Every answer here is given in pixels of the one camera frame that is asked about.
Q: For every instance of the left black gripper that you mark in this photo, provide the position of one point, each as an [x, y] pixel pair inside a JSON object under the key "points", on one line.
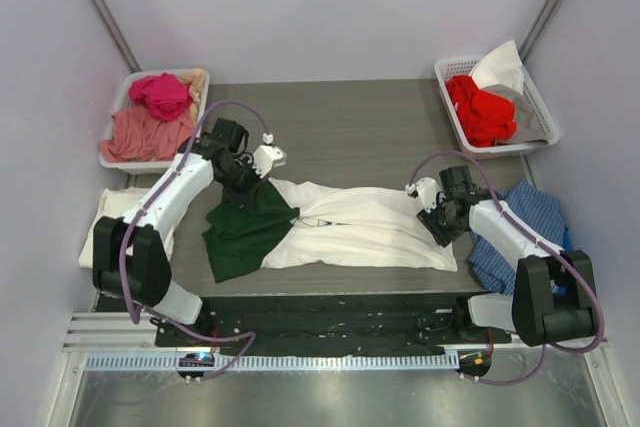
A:
{"points": [[246, 186]]}

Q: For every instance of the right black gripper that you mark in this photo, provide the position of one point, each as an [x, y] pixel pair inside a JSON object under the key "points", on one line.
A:
{"points": [[432, 225]]}

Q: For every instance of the white and green t-shirt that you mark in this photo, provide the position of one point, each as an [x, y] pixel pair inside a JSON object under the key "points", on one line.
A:
{"points": [[293, 225]]}

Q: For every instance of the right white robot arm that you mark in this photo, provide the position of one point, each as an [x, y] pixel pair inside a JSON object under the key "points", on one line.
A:
{"points": [[554, 300]]}

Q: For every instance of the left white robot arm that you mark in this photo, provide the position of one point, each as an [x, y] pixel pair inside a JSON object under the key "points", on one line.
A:
{"points": [[130, 261]]}

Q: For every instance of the left grey plastic bin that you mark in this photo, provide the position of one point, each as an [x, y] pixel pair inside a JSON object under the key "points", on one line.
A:
{"points": [[183, 159]]}

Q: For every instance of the beige garment in bin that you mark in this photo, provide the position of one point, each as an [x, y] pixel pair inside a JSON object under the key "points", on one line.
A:
{"points": [[196, 80]]}

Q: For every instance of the magenta t-shirt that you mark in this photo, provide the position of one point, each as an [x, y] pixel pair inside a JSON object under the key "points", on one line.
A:
{"points": [[164, 95]]}

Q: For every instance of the salmon pink t-shirt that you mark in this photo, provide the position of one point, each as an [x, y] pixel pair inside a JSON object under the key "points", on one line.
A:
{"points": [[139, 137]]}

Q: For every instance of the blue plaid shirt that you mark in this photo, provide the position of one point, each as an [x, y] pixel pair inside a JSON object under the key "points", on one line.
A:
{"points": [[540, 211]]}

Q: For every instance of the red t-shirt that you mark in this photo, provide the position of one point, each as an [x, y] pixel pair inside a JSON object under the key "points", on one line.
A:
{"points": [[486, 118]]}

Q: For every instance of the right white perforated basket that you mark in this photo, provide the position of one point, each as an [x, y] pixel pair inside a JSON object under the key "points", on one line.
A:
{"points": [[448, 67]]}

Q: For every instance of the folded cream t-shirt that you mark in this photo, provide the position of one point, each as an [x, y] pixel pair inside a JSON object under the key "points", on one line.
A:
{"points": [[114, 204]]}

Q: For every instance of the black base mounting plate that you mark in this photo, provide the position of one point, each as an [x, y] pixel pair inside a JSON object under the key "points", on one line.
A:
{"points": [[367, 325]]}

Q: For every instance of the grey white garment in basket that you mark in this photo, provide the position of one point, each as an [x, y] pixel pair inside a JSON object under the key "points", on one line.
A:
{"points": [[500, 73]]}

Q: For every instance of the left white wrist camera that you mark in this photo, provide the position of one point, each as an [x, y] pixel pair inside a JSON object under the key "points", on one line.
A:
{"points": [[267, 156]]}

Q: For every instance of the slotted white cable duct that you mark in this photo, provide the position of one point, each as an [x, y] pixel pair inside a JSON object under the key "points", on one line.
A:
{"points": [[184, 362]]}

